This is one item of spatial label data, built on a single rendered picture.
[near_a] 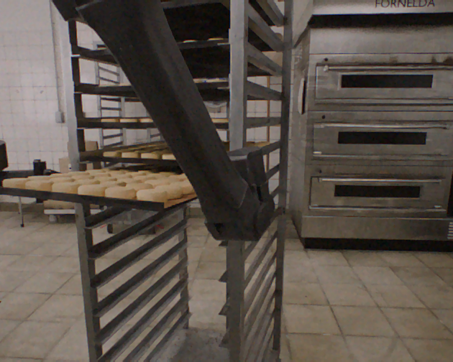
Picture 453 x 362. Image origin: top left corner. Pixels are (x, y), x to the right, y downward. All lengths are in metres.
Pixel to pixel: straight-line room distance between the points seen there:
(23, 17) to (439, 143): 4.37
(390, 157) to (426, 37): 0.94
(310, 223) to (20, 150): 3.46
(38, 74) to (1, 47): 0.51
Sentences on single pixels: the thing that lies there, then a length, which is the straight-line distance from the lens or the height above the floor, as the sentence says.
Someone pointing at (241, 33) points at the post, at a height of 1.33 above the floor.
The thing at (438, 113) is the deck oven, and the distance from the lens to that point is 3.23.
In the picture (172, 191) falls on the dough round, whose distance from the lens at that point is 0.61.
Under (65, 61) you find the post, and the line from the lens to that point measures 0.99.
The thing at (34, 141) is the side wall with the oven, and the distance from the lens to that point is 4.64.
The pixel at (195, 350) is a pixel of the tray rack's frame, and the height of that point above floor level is 0.15.
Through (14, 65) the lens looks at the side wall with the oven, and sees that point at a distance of 4.74.
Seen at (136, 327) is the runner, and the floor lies 0.41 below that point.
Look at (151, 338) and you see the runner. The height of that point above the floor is 0.32.
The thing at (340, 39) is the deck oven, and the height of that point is 1.74.
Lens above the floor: 1.16
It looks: 11 degrees down
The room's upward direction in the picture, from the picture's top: straight up
